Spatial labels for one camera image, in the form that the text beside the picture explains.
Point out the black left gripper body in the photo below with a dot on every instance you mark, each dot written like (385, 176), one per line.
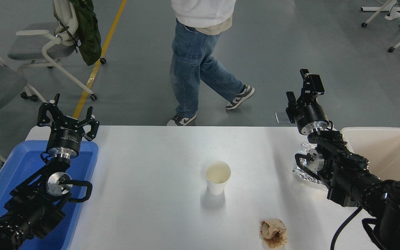
(64, 137)

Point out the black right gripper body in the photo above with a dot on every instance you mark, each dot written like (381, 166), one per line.
(309, 114)

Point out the white paper cup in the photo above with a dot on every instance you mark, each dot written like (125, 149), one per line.
(217, 177)

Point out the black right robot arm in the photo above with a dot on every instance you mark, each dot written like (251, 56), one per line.
(359, 180)

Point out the grey metal floor plate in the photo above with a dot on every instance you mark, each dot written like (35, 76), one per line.
(283, 118)

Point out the blue plastic tray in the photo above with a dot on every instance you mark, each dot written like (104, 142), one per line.
(23, 163)

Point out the white office chair grey seat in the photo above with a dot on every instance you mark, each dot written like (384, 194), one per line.
(36, 45)

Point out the large pale plastic bin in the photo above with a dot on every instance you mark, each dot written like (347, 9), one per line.
(387, 152)

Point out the dark green backpack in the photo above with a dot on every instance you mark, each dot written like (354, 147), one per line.
(89, 34)

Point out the person in blue trousers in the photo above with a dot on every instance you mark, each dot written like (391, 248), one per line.
(193, 62)

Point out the white power strip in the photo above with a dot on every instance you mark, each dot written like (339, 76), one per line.
(393, 14)

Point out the crumpled tan paper ball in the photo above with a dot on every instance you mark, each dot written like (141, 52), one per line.
(273, 233)

